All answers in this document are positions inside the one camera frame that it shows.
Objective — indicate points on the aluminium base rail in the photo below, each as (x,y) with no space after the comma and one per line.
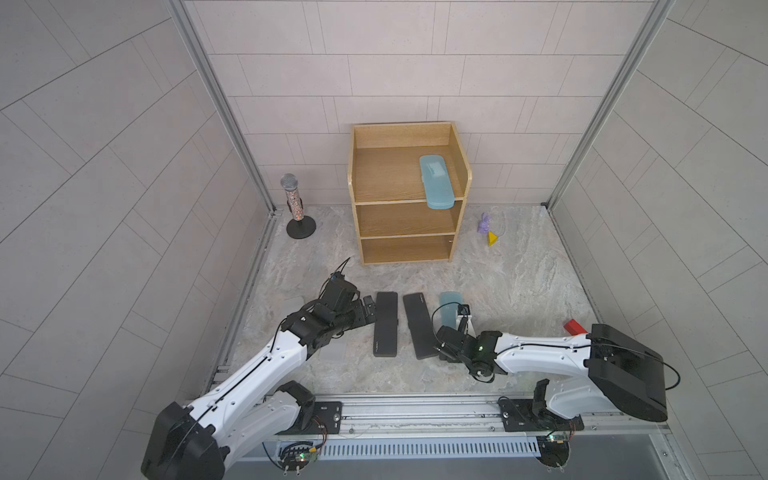
(436,426)

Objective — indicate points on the yellow triangular block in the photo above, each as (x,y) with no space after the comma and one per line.
(492,239)

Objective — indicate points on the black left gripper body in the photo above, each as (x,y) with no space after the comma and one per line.
(352,317)

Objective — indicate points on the metal corner profile left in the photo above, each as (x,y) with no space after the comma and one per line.
(182,20)

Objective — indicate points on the metal corner profile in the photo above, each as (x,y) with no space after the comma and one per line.
(182,20)
(641,43)

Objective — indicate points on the circuit board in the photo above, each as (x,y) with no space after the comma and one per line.
(295,457)
(554,448)

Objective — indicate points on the right circuit board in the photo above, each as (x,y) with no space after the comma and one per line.
(554,448)

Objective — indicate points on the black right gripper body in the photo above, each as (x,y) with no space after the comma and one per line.
(446,358)

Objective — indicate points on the black pencil case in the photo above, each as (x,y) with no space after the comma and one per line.
(420,326)
(386,325)

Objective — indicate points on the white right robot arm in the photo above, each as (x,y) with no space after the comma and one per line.
(603,370)

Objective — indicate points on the purple bunny figurine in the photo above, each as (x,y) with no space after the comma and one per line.
(483,226)

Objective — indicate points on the wooden three-tier shelf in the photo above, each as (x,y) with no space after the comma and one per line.
(393,221)

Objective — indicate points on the metal corner profile right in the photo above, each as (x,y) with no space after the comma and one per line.
(641,43)

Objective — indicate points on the clear pencil case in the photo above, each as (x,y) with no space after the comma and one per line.
(335,351)
(288,307)

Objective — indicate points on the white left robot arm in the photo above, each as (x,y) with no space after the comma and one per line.
(206,437)

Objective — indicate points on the teal pencil case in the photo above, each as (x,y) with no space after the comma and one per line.
(449,303)
(436,181)

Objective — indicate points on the left circuit board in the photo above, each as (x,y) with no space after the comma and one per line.
(295,457)

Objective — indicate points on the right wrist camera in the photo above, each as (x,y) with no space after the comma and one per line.
(464,317)

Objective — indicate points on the toy microphone on stand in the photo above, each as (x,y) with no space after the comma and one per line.
(300,226)

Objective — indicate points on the red block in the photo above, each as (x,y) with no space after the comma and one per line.
(574,328)

